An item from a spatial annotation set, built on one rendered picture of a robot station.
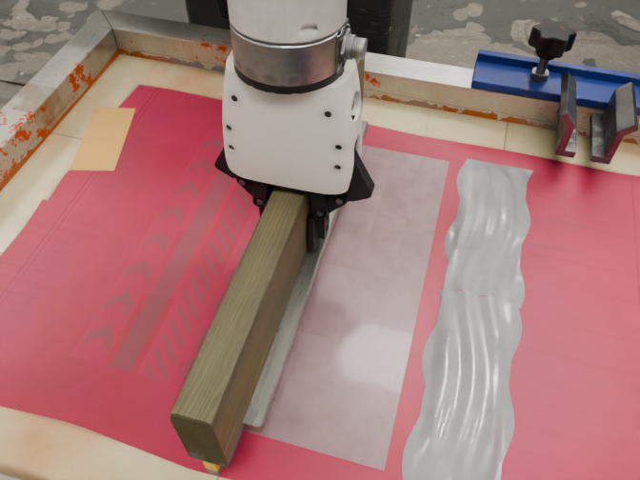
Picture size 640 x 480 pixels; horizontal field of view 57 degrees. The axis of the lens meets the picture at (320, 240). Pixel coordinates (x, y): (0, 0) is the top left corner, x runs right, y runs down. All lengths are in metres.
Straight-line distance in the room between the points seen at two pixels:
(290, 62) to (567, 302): 0.33
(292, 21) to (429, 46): 2.27
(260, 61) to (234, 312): 0.16
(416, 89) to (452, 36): 2.00
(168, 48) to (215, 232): 0.30
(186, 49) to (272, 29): 0.42
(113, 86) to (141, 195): 0.20
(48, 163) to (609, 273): 0.58
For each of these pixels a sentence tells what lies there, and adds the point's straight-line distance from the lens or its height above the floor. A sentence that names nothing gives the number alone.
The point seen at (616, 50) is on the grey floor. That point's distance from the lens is 2.83.
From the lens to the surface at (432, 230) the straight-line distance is 0.58.
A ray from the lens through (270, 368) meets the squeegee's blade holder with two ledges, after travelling 0.46.
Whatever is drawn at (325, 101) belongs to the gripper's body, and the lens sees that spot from 0.40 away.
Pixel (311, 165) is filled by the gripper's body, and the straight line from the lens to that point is 0.43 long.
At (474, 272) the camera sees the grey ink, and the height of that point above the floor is 0.96.
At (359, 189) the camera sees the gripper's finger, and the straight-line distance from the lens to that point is 0.46.
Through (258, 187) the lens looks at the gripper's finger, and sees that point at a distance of 0.48.
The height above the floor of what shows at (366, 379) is 0.95.
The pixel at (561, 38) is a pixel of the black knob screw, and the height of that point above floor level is 1.06.
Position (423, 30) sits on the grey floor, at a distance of 2.72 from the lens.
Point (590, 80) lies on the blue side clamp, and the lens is 0.73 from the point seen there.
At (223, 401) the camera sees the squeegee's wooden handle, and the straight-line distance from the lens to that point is 0.38.
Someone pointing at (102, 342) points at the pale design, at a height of 0.95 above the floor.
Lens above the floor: 1.39
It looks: 51 degrees down
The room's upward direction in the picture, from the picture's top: straight up
